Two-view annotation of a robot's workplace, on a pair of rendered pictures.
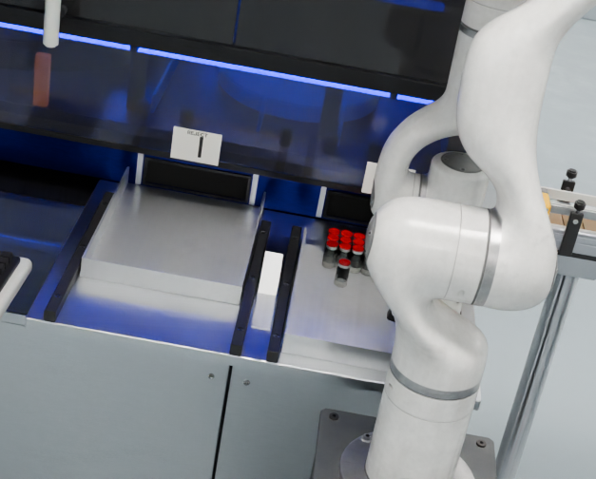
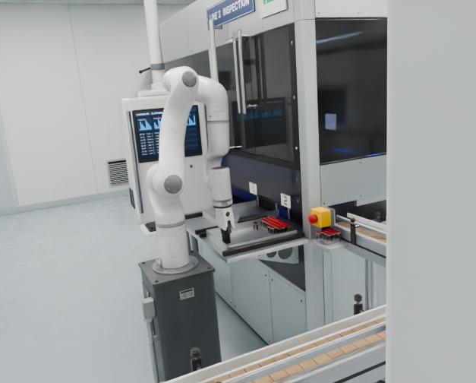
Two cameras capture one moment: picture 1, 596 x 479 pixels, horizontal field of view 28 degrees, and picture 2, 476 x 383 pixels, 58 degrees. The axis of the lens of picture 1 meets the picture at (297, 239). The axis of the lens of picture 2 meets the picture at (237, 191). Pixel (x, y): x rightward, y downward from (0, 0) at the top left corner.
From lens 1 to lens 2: 2.07 m
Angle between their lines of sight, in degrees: 62
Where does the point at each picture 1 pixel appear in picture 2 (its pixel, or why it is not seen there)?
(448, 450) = (163, 248)
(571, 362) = not seen: outside the picture
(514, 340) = not seen: outside the picture
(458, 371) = (157, 216)
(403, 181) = (206, 173)
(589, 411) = not seen: outside the picture
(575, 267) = (358, 251)
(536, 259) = (157, 175)
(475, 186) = (213, 173)
